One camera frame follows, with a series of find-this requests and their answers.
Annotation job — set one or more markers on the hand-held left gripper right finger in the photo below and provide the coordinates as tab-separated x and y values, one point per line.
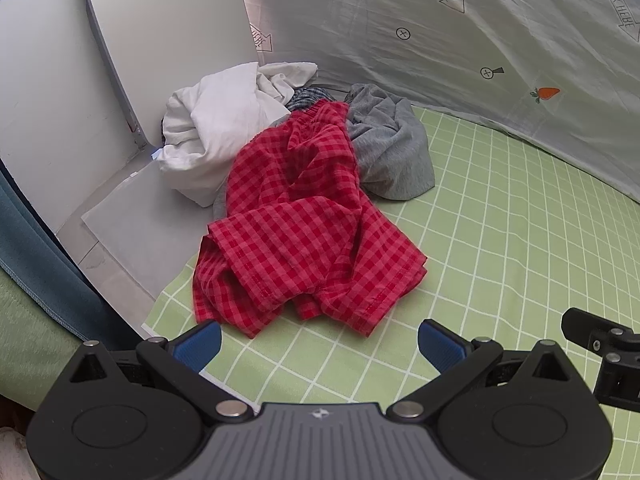
440	347

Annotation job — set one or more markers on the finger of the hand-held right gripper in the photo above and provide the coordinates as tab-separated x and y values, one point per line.
580	327

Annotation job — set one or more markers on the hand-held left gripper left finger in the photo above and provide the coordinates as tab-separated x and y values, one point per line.
202	345

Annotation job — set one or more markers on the red checked shorts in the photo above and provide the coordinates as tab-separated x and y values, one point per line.
300	220

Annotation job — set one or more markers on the green grid bed sheet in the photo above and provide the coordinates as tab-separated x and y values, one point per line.
500	240

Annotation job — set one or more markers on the white flat board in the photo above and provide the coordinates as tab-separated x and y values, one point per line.
135	220

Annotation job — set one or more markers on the blue curtain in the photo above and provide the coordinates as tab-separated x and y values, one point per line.
45	270

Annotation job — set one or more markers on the plain green cloth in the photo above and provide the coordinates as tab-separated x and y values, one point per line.
25	340

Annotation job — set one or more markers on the grey garment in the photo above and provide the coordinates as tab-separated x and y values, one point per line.
390	155

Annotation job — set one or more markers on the white garment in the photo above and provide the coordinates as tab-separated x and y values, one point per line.
210	125

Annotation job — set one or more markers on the dark blue plaid garment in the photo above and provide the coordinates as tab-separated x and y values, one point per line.
307	96

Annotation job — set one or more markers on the grey carrot print sheet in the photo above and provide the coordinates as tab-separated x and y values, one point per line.
450	60

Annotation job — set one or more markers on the white curved panel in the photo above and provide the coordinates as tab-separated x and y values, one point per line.
175	35

